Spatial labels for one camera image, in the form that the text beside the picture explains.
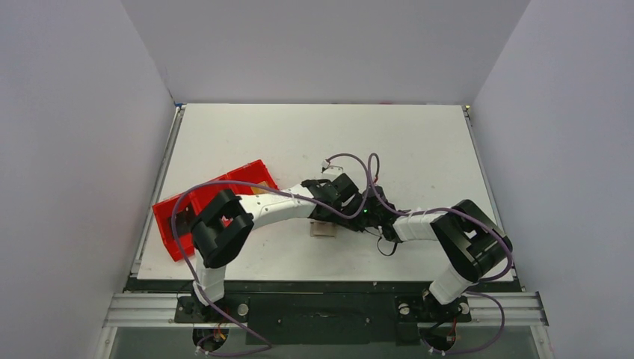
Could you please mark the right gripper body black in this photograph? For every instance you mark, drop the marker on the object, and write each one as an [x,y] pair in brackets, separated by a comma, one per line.
[374,199]

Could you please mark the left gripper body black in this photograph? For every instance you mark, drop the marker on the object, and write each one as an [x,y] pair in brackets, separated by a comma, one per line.
[331,218]

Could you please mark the beige card holder wallet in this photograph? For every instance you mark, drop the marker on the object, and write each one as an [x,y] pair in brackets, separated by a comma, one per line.
[322,229]

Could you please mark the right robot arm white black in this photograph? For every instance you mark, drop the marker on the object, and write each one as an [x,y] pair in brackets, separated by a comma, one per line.
[472,242]

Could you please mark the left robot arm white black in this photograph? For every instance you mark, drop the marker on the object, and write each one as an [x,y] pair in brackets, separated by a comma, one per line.
[221,229]

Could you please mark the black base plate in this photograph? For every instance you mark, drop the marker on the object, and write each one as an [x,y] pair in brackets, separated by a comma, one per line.
[402,319]

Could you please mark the aluminium frame rail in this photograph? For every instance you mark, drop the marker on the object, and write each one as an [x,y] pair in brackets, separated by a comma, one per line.
[166,310]

